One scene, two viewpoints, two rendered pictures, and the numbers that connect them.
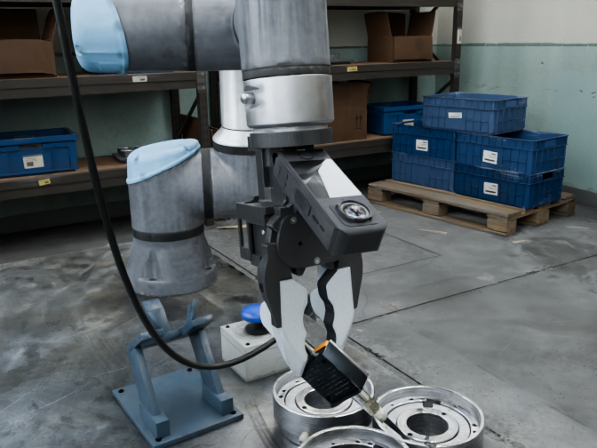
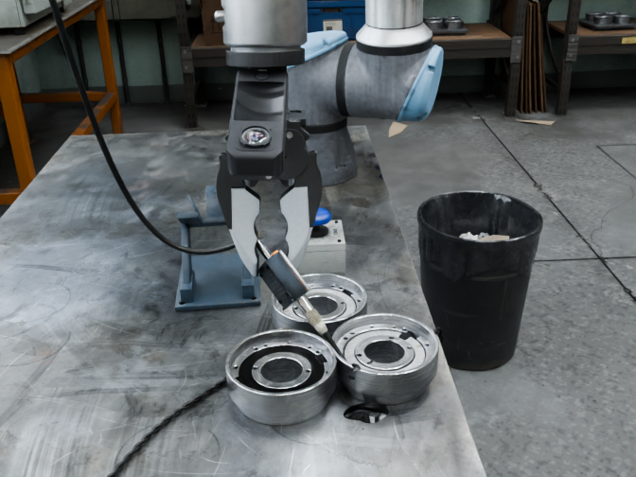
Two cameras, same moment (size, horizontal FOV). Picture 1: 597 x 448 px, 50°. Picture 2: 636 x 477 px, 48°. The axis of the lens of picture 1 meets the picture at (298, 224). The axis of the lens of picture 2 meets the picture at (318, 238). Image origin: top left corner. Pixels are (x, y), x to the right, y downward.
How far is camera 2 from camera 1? 0.35 m
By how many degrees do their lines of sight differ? 28
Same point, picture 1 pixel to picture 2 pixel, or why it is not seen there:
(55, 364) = (165, 225)
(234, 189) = (366, 90)
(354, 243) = (243, 166)
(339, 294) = (294, 211)
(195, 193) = (327, 89)
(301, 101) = (253, 25)
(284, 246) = not seen: hidden behind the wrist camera
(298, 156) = (254, 76)
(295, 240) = not seen: hidden behind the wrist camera
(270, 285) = (221, 190)
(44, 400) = (135, 252)
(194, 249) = (326, 144)
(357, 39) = not seen: outside the picture
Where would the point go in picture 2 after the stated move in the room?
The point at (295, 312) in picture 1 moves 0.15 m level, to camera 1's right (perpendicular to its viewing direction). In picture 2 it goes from (246, 219) to (396, 250)
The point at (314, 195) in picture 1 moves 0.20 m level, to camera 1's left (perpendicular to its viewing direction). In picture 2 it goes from (234, 116) to (57, 91)
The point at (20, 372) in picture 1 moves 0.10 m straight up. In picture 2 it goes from (136, 226) to (127, 162)
